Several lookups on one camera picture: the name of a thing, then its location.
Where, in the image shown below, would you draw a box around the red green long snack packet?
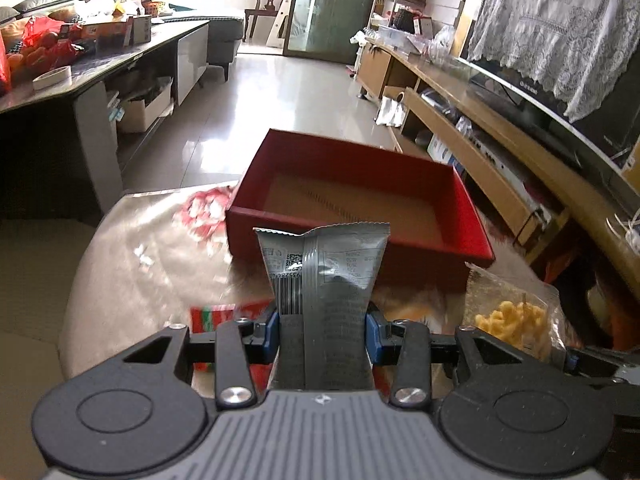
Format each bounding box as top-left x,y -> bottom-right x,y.
190,299 -> 280,394

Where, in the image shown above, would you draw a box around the red cardboard box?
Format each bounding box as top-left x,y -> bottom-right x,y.
226,129 -> 495,292

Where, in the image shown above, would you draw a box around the grey sofa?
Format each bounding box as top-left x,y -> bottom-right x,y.
164,11 -> 244,80

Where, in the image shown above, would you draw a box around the wooden TV stand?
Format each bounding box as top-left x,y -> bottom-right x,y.
356,39 -> 639,297

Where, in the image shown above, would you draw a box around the red plastic bag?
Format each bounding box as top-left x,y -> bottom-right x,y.
20,16 -> 86,72

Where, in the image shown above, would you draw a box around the clear bag yellow puffs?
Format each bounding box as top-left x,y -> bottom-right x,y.
462,263 -> 566,367

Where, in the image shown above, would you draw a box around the grey foil snack packet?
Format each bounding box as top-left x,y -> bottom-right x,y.
255,222 -> 390,391

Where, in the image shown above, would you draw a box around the dark long side table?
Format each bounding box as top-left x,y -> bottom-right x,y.
1,21 -> 208,223

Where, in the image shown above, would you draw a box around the black curved television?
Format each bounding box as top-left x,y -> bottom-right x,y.
461,44 -> 639,179

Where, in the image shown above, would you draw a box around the white lace cloth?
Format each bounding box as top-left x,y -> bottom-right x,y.
469,0 -> 639,120

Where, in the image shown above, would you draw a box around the white storage bin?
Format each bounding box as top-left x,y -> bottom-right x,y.
118,77 -> 174,133

